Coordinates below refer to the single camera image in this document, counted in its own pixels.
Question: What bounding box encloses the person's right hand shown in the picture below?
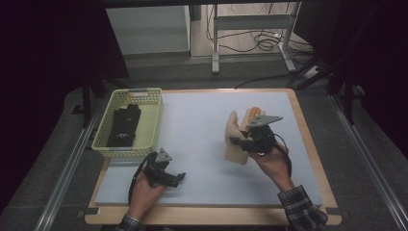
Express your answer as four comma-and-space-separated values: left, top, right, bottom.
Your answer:
248, 141, 296, 193

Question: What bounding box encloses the pale yellow plastic basket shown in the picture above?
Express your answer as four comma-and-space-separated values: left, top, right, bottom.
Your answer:
90, 88, 164, 159

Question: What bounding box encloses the long black floor cable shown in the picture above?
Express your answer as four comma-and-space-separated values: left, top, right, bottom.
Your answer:
234, 72, 292, 90

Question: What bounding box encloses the black glove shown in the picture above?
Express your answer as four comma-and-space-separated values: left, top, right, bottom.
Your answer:
106, 103, 142, 149

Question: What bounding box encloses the right hand-held gripper black cable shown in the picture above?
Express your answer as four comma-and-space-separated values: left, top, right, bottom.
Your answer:
271, 132, 293, 178

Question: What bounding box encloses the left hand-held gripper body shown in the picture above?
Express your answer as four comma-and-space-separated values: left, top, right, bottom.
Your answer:
142, 146, 181, 189

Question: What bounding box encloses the white table mat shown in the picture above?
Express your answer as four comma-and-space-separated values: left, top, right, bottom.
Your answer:
93, 91, 323, 207

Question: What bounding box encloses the tangle of black floor cables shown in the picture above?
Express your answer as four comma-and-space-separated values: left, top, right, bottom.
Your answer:
206, 3, 315, 55

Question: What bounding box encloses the black metal stand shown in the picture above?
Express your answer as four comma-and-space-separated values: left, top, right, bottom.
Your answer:
326, 71, 367, 126
80, 74, 109, 129

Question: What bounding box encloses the hand-held gripper black cable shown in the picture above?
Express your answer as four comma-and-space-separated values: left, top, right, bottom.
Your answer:
127, 151, 159, 206
271, 132, 293, 178

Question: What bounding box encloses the person's left hand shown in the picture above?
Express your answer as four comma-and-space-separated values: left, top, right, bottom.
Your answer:
129, 174, 166, 221

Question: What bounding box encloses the white cabinet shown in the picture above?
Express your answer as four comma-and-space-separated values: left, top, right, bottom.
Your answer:
105, 4, 191, 56

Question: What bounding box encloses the beige knit glove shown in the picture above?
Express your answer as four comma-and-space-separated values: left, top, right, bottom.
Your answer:
223, 107, 268, 167

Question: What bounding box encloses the left hand-held gripper black cable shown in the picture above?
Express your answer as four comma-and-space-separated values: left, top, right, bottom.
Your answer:
127, 151, 159, 206

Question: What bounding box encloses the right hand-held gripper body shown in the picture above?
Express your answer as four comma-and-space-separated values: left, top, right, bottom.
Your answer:
239, 115, 284, 156

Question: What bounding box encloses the white metal desk frame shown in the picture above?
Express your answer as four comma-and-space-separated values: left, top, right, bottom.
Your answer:
211, 2, 298, 75

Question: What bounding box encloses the aluminium rail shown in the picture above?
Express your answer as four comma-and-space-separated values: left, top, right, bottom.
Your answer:
329, 93, 408, 231
33, 104, 101, 231

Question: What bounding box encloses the white power strip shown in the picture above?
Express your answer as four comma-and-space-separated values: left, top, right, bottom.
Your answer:
303, 64, 320, 79

